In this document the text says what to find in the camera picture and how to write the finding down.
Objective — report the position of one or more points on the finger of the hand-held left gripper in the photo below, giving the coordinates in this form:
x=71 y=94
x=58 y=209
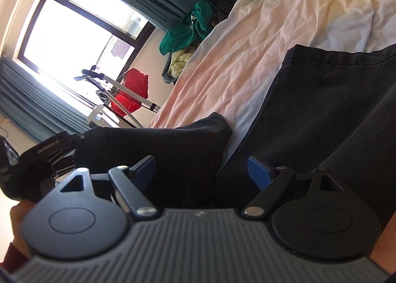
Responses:
x=83 y=140

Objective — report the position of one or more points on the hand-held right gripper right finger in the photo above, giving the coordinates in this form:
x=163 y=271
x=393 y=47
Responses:
x=259 y=173

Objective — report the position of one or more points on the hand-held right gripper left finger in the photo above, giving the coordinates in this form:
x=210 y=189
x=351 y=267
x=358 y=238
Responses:
x=144 y=169

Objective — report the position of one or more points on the black pants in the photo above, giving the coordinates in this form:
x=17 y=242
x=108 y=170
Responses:
x=324 y=116

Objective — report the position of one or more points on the person's left forearm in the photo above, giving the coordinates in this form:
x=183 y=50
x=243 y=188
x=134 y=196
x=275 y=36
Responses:
x=10 y=256

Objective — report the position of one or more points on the person's left hand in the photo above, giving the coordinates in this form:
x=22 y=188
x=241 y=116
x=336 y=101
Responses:
x=20 y=227

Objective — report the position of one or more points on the garment steamer stand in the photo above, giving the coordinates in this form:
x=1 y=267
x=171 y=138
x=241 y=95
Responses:
x=123 y=88

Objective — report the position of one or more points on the red cloth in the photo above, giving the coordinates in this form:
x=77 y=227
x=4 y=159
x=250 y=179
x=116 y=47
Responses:
x=136 y=85

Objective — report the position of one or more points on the grey blue chair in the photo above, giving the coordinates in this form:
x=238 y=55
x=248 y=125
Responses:
x=167 y=72

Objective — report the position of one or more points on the dark framed window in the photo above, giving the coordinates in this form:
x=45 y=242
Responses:
x=62 y=32

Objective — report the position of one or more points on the pale yellow knitted garment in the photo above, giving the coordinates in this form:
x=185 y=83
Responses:
x=182 y=62

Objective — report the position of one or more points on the green garment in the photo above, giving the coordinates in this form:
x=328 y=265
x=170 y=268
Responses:
x=179 y=35

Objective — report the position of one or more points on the black garment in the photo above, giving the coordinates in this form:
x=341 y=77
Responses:
x=224 y=1

